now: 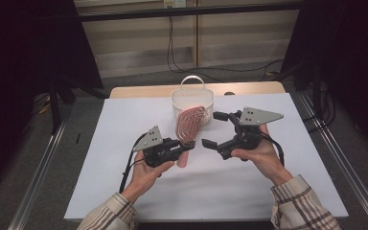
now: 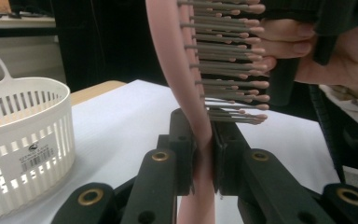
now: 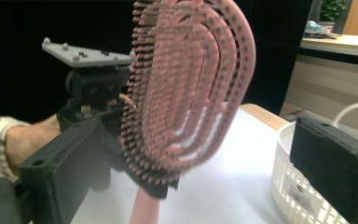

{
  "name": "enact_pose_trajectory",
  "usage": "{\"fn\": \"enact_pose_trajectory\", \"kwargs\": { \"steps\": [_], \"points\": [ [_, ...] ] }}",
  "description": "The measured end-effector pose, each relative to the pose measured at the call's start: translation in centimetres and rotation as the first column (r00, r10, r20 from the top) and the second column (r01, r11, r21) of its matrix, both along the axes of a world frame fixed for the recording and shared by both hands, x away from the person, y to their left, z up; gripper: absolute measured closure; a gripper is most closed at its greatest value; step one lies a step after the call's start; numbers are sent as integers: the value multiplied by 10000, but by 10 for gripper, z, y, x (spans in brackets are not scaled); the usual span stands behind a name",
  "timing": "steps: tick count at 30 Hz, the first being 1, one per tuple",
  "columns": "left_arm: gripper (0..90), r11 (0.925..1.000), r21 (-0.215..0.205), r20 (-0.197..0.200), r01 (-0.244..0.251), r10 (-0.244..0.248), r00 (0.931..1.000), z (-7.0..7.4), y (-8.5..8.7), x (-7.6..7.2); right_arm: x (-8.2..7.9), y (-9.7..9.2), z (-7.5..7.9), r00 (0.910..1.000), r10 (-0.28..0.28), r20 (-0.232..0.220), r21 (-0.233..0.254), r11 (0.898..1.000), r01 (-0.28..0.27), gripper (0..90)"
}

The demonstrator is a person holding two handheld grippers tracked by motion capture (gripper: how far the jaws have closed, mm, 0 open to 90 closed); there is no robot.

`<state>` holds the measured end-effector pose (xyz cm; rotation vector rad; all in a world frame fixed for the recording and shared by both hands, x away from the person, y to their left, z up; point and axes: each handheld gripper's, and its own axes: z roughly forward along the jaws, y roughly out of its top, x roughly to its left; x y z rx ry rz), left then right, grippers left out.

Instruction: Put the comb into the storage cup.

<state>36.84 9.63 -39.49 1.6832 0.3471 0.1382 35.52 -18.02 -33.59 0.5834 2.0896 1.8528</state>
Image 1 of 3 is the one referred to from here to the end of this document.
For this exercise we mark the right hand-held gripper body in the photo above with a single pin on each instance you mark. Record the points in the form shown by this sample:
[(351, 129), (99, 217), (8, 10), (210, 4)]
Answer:
[(247, 137)]

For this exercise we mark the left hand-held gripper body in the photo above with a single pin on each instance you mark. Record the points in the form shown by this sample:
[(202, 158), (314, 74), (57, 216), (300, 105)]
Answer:
[(155, 153)]

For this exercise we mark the pink hairbrush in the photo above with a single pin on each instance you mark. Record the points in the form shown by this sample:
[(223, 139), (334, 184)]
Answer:
[(190, 124)]

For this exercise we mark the white perforated plastic basket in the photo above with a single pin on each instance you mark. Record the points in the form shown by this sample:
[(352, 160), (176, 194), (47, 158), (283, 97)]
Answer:
[(188, 99)]

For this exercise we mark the person's left hand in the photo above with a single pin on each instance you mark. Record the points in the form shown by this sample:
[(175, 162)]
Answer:
[(145, 177)]

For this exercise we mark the person's right hand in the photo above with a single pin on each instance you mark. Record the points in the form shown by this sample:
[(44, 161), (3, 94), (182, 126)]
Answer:
[(266, 156)]

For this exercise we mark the white table cover board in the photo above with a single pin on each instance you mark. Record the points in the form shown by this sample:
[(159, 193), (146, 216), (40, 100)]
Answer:
[(204, 191)]

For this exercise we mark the wooden table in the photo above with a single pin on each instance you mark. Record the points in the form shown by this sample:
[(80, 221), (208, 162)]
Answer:
[(140, 91)]

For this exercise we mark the small black floor object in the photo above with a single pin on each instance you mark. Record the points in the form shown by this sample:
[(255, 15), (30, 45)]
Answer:
[(78, 138)]

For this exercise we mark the black metal stand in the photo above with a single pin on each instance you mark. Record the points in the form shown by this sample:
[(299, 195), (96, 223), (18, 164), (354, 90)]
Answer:
[(316, 89), (55, 108)]

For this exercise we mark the black horizontal bar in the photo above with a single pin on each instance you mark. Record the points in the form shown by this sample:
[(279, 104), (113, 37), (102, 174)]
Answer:
[(188, 11)]

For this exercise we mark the black curtain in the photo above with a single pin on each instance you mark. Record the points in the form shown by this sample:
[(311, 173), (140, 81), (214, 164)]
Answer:
[(357, 48), (12, 64)]

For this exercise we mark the white wall power outlet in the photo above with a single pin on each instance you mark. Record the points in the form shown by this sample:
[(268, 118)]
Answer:
[(174, 3)]

